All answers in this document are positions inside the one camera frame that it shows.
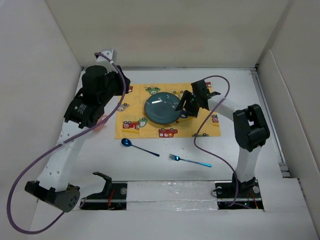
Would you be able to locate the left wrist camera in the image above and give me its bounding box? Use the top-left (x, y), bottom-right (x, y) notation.
top-left (94, 48), bottom-right (117, 65)

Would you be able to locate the blue metal spoon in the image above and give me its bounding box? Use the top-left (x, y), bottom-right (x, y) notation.
top-left (121, 138), bottom-right (160, 157)

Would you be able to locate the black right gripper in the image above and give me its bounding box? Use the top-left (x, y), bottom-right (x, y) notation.
top-left (175, 89), bottom-right (200, 117)

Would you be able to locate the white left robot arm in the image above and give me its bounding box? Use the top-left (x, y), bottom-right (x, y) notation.
top-left (24, 65), bottom-right (131, 213)

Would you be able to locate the yellow cartoon vehicle placemat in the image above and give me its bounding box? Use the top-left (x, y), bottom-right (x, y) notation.
top-left (115, 83), bottom-right (209, 139)

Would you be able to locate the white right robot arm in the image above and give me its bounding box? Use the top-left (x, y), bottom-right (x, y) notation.
top-left (176, 79), bottom-right (270, 198)

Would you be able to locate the blue metal fork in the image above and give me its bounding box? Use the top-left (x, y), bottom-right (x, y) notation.
top-left (168, 154), bottom-right (212, 168)

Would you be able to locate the pink cup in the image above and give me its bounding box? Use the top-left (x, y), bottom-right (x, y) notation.
top-left (93, 113), bottom-right (109, 131)

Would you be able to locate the dark teal round plate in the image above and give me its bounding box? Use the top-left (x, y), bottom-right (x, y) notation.
top-left (144, 92), bottom-right (183, 125)

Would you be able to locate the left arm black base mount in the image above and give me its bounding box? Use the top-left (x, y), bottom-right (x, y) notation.
top-left (79, 171), bottom-right (128, 211)

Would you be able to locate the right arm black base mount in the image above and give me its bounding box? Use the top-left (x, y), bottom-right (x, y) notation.
top-left (211, 180), bottom-right (264, 210)

